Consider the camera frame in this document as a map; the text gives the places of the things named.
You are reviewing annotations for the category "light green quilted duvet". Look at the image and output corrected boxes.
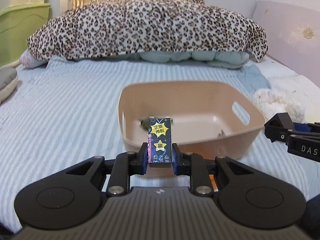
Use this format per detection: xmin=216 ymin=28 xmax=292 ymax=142
xmin=88 ymin=51 xmax=249 ymax=69

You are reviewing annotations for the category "pink floral pillow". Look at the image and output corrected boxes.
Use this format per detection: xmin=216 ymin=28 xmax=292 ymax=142
xmin=19 ymin=50 xmax=48 ymax=69

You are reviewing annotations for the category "beige plastic storage bin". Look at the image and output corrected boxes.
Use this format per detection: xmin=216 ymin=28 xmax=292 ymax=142
xmin=118 ymin=81 xmax=265 ymax=159

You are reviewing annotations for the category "green dried herb bag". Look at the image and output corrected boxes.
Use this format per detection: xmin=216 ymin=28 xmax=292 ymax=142
xmin=138 ymin=118 xmax=174 ymax=132

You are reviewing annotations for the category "white fluffy plush toy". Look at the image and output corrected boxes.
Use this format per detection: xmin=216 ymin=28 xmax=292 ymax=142
xmin=252 ymin=88 xmax=305 ymax=123

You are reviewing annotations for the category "grey beige plush toy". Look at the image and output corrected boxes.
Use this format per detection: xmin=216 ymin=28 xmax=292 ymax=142
xmin=0 ymin=68 xmax=18 ymax=102

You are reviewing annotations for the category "green plastic storage box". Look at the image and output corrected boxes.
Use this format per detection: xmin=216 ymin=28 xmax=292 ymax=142
xmin=1 ymin=3 xmax=50 ymax=68

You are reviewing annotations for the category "pink headboard panel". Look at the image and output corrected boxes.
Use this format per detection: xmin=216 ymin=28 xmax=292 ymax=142
xmin=253 ymin=1 xmax=320 ymax=86

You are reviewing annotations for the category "leopard print blanket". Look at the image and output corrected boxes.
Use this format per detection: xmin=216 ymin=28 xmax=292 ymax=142
xmin=27 ymin=0 xmax=268 ymax=62

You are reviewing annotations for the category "black star card box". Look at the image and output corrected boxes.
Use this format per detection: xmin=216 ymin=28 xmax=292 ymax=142
xmin=148 ymin=116 xmax=172 ymax=164

